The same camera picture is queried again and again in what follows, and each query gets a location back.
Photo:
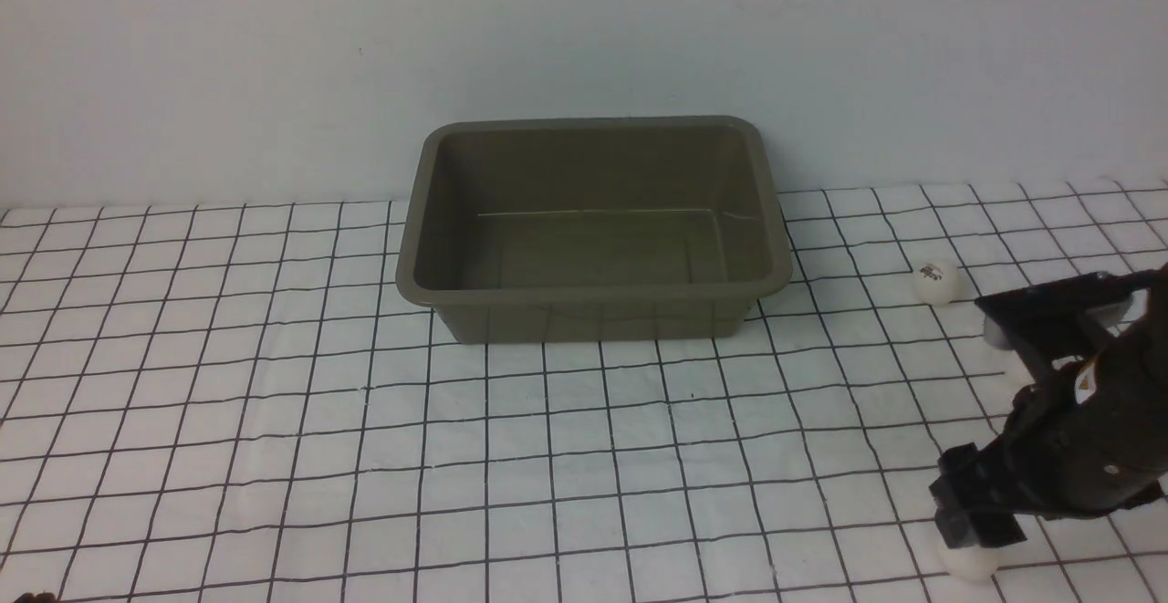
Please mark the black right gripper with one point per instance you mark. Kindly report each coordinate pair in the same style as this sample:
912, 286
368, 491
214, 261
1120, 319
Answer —
1084, 442

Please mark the white ping-pong ball front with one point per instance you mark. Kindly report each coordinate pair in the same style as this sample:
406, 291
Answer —
971, 564

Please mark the dark object bottom left corner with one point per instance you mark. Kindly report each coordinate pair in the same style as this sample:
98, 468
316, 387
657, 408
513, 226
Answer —
36, 597

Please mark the white checkered tablecloth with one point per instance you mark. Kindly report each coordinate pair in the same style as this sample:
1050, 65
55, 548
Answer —
234, 404

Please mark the white ping-pong ball with logo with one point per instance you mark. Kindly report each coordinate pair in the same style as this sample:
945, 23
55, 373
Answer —
936, 283

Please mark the olive green plastic bin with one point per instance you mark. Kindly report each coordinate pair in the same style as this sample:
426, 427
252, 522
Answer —
625, 229

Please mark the white ping-pong ball pair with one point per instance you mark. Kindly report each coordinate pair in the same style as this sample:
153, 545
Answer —
995, 336

